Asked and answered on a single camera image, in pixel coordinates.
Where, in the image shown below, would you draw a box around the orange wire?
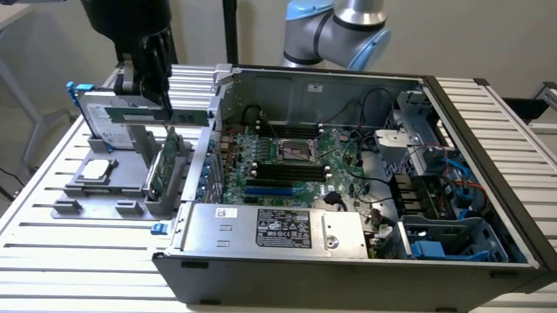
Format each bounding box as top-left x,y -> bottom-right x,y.
460,181 -> 488,211

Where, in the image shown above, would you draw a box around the metal CPU socket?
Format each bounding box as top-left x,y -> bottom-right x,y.
271,138 -> 323,164

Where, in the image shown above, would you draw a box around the blue expansion slot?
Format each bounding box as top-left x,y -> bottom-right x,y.
245,186 -> 294,197

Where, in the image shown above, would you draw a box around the black block beside table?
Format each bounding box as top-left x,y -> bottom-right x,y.
501,97 -> 546,121

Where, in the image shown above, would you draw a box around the silver CPU chip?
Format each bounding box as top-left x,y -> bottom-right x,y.
82,159 -> 119,181

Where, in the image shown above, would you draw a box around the black looping wire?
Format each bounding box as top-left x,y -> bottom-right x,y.
358,87 -> 397,128

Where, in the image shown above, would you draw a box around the gray parts rack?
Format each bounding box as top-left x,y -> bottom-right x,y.
51,123 -> 198,221

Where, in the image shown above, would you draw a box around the silver power supply unit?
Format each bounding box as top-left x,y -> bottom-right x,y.
179,203 -> 370,260

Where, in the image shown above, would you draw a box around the black RAM slot bank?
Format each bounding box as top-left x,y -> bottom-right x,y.
255,125 -> 323,138
253,162 -> 329,182

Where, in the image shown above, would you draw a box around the green motherboard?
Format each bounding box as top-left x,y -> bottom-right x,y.
217,125 -> 371,210

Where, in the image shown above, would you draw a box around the silver hard disk blue bracket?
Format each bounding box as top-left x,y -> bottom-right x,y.
66,82 -> 134,153

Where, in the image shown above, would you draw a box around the black open PC case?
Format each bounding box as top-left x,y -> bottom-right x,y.
151,63 -> 557,313

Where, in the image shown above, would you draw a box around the black vertical pole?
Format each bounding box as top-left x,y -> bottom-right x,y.
221,0 -> 241,66

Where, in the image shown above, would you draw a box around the green graphics card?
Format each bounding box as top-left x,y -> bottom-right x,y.
144,126 -> 184,200

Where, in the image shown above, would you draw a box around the gray disk bay blue clips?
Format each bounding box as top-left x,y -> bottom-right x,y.
396,214 -> 510,262

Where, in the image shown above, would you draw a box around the black expansion slot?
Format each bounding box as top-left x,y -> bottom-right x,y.
246,178 -> 294,188

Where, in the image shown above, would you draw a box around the silver drive cage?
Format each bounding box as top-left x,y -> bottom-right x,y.
382,90 -> 458,177

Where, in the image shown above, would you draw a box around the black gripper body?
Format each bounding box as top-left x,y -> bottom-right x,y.
80,0 -> 179,63

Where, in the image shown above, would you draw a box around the blue wire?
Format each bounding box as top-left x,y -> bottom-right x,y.
438,155 -> 472,198

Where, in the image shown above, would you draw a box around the white fan shroud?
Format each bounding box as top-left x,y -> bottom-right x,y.
373,128 -> 412,153

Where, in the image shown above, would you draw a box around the green RAM stick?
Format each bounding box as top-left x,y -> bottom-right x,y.
104,104 -> 211,127

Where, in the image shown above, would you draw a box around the aluminium rail frame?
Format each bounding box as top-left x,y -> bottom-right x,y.
526,81 -> 557,132

